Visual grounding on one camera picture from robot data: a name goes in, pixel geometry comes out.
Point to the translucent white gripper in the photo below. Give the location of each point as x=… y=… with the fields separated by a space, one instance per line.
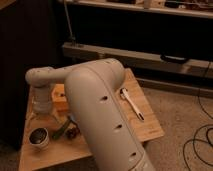
x=48 y=121

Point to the dark metal cup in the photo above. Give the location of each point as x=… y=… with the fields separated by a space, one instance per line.
x=38 y=135

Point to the white paper cup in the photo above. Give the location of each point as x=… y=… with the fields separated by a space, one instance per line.
x=42 y=145

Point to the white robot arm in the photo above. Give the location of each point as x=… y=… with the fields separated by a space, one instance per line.
x=90 y=92

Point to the yellow plastic tray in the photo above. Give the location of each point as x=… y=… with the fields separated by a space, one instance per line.
x=60 y=103

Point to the wooden table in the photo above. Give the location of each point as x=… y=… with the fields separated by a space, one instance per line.
x=64 y=150

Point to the bunch of dark grapes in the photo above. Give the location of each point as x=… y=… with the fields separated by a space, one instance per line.
x=72 y=133

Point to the metal clamp pole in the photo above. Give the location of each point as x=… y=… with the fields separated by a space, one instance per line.
x=72 y=36

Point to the white spoon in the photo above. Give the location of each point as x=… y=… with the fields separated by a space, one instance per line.
x=125 y=96

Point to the upper wooden shelf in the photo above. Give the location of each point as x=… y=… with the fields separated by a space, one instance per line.
x=144 y=8

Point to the grey metal shelf rail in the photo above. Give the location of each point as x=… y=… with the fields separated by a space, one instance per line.
x=138 y=59

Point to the black handle on shelf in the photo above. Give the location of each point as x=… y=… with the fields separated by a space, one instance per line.
x=171 y=59

